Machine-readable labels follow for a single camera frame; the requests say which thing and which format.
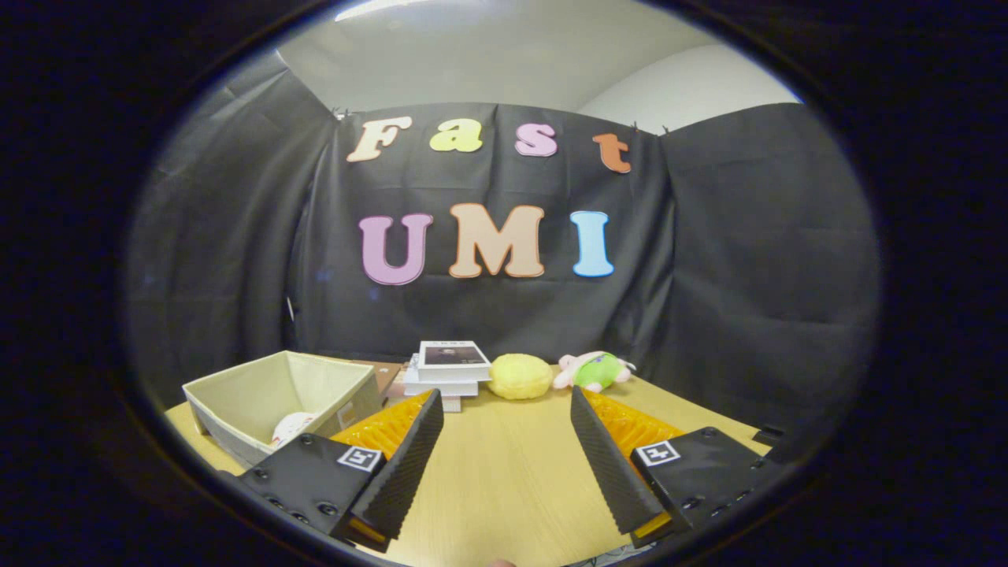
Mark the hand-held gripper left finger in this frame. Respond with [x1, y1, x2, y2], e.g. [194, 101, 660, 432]
[235, 388, 446, 554]

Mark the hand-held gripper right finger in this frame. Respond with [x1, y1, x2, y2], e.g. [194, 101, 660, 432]
[570, 386, 780, 550]

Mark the white canvas shoe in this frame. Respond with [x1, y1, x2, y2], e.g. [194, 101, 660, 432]
[272, 412, 321, 448]

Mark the grey fabric storage box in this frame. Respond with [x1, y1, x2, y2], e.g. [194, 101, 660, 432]
[181, 350, 384, 468]

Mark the brown notebook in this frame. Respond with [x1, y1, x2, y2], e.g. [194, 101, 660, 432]
[352, 360, 404, 398]

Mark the green and pink plush toy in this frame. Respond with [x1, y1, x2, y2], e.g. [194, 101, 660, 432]
[553, 351, 637, 393]

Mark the dark cover white book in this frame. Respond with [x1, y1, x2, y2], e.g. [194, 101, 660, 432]
[416, 340, 493, 384]

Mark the yellow plush toy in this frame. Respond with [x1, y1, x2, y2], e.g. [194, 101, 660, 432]
[487, 354, 554, 400]

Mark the ceiling light panel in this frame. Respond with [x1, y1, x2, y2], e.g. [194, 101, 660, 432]
[335, 0, 430, 22]

